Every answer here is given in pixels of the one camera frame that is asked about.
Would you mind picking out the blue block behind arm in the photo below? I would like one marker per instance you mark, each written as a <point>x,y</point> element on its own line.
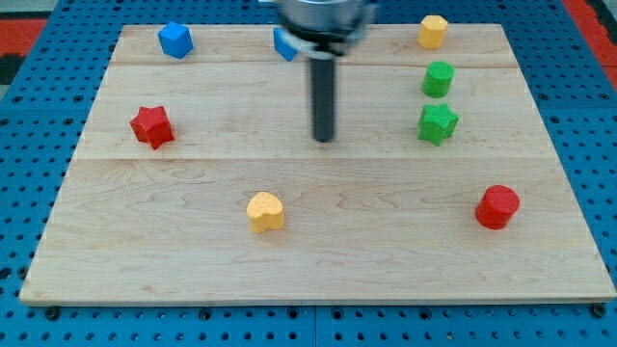
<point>282,44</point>

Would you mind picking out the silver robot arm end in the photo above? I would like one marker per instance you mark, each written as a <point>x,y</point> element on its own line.
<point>324,29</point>

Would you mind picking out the yellow heart block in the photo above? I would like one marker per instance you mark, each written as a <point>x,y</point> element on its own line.
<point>265,212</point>

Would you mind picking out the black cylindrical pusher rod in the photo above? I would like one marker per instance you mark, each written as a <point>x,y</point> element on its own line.
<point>322,92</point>

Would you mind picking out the light wooden board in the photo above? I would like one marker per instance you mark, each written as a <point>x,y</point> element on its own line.
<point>377,217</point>

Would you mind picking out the green star block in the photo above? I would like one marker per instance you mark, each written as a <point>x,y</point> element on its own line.
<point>436,123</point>

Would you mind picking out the green cylinder block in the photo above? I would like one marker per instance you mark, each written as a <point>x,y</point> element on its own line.
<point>437,79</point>

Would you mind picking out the red star block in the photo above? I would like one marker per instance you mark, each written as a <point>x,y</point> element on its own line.
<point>152,126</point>

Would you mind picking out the blue cube block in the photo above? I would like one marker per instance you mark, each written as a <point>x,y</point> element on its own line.
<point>175,40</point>

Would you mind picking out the yellow hexagon block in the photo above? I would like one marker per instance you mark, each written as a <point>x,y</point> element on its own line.
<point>432,31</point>

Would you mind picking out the red cylinder block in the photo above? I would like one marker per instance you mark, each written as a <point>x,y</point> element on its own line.
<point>497,206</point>

